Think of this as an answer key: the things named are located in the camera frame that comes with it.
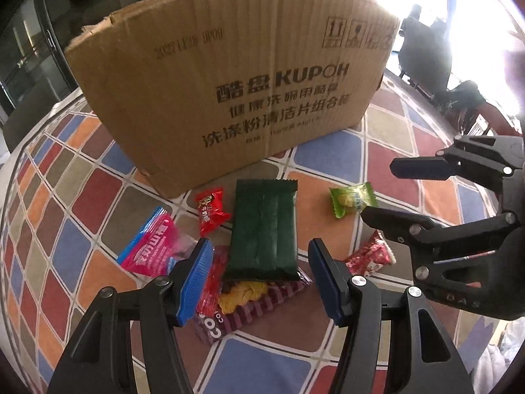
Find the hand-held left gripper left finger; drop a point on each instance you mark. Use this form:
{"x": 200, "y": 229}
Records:
{"x": 192, "y": 283}

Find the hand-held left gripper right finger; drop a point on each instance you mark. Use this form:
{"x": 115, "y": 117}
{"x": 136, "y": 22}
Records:
{"x": 326, "y": 283}

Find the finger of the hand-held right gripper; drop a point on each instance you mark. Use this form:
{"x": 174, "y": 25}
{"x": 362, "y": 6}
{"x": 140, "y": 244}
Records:
{"x": 393, "y": 219}
{"x": 422, "y": 168}

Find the light green snack packet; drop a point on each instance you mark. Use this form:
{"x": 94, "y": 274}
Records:
{"x": 350, "y": 200}

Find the dark green snack packet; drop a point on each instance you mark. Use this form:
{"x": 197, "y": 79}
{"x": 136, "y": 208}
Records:
{"x": 262, "y": 230}

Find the brown cardboard box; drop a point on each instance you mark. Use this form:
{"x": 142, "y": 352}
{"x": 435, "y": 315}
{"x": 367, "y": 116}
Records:
{"x": 229, "y": 69}

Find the red translucent snack packet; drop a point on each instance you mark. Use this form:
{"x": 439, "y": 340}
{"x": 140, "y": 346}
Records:
{"x": 211, "y": 279}

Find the red and white snack packet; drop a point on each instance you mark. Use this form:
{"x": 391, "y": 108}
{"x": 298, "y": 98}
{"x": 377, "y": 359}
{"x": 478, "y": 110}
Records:
{"x": 369, "y": 259}

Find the pink snack packet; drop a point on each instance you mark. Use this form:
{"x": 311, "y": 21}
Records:
{"x": 149, "y": 250}

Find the brown striped snack packet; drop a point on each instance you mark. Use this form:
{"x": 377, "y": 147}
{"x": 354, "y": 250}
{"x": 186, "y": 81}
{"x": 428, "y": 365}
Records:
{"x": 254, "y": 308}

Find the wooden chair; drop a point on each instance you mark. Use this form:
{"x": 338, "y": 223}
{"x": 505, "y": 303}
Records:
{"x": 471, "y": 121}

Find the red wrapped candy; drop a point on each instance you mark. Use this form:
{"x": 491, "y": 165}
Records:
{"x": 210, "y": 210}

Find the dark green cloth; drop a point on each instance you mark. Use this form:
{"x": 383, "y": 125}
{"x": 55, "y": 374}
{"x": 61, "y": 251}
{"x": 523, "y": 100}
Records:
{"x": 463, "y": 94}

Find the colourful checkered tablecloth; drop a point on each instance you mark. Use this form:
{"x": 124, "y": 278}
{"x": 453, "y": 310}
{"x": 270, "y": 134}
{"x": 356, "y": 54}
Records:
{"x": 328, "y": 156}

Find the grey upholstered chair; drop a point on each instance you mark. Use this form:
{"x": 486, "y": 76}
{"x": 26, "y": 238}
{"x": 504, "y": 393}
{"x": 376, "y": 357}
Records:
{"x": 422, "y": 45}

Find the glass sliding door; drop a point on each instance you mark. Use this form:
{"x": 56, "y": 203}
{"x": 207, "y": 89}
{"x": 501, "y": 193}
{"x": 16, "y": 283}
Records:
{"x": 49, "y": 28}

